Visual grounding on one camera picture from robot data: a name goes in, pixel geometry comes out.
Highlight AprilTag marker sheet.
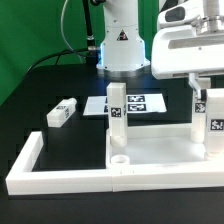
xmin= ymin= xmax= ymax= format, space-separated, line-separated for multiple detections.
xmin=83 ymin=93 xmax=167 ymax=116

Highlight white desk top tray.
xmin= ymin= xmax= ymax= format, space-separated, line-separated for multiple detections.
xmin=106 ymin=123 xmax=224 ymax=173

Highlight black cables on table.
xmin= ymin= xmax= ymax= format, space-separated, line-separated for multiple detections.
xmin=25 ymin=48 xmax=90 ymax=75

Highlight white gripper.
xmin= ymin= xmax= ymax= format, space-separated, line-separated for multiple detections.
xmin=151 ymin=0 xmax=224 ymax=100

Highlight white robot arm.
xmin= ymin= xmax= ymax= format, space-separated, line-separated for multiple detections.
xmin=97 ymin=0 xmax=224 ymax=92

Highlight grey looping cable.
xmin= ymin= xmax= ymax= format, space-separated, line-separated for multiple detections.
xmin=59 ymin=0 xmax=84 ymax=64

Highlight white U-shaped frame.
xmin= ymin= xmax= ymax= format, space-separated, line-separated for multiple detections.
xmin=6 ymin=132 xmax=224 ymax=195

